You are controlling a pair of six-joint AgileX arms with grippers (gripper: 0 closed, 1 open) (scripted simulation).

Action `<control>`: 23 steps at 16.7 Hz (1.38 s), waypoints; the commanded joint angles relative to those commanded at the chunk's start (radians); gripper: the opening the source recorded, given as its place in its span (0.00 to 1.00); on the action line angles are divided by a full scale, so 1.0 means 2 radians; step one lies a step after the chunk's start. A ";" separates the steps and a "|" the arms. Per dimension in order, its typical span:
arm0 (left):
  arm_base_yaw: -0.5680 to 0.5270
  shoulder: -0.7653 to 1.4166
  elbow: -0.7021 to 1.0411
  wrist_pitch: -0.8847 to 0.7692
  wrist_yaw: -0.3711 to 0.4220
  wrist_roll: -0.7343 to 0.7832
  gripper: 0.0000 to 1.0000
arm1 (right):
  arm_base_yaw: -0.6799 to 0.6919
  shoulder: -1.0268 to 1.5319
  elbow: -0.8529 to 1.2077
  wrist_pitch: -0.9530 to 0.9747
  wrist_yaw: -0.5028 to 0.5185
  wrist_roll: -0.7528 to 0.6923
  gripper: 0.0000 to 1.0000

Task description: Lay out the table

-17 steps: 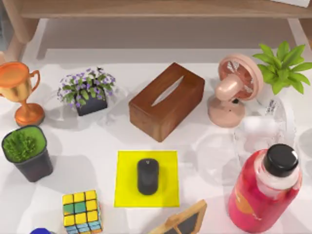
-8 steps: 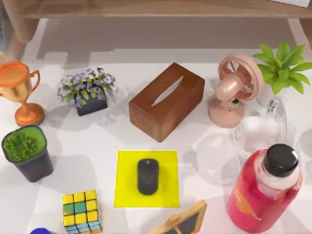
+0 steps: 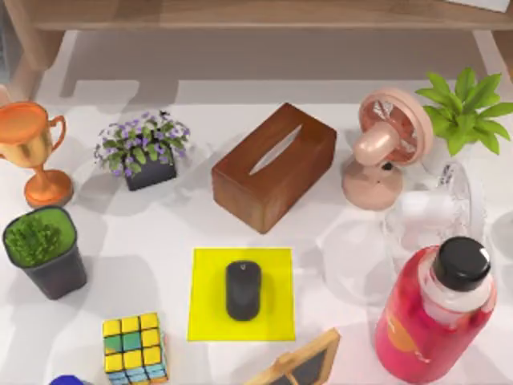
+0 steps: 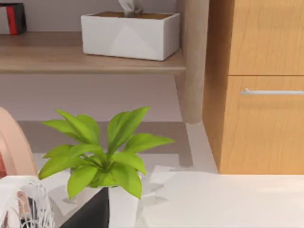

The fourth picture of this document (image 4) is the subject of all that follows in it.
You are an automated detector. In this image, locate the red black and white box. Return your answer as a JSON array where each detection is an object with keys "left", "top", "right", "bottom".
[{"left": 0, "top": 2, "right": 27, "bottom": 36}]

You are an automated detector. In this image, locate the long metal handle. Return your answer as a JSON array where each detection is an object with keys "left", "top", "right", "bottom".
[{"left": 239, "top": 88, "right": 304, "bottom": 96}]

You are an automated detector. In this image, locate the wooden cupboard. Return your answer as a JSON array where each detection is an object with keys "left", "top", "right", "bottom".
[{"left": 202, "top": 0, "right": 304, "bottom": 175}]

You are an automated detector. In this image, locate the green potted plant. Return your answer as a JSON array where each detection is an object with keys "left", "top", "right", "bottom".
[{"left": 38, "top": 106, "right": 176, "bottom": 200}]

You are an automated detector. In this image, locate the wooden drawer front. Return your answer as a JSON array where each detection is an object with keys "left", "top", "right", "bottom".
[{"left": 218, "top": 75, "right": 304, "bottom": 175}]

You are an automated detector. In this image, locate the salmon-coloured shallow box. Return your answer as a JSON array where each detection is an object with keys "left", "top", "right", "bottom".
[{"left": 0, "top": 106, "right": 38, "bottom": 178}]

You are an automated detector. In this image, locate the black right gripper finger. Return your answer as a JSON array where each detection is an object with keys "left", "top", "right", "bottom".
[{"left": 59, "top": 187, "right": 110, "bottom": 228}]

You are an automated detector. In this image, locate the white rectangular planter box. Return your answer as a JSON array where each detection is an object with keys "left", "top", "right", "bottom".
[{"left": 80, "top": 0, "right": 181, "bottom": 61}]

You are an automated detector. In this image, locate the white wire basket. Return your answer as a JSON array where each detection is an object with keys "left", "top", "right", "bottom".
[{"left": 0, "top": 175, "right": 57, "bottom": 228}]

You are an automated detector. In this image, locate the pale wooden open shelf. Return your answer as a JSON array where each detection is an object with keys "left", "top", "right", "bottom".
[{"left": 0, "top": 0, "right": 210, "bottom": 125}]

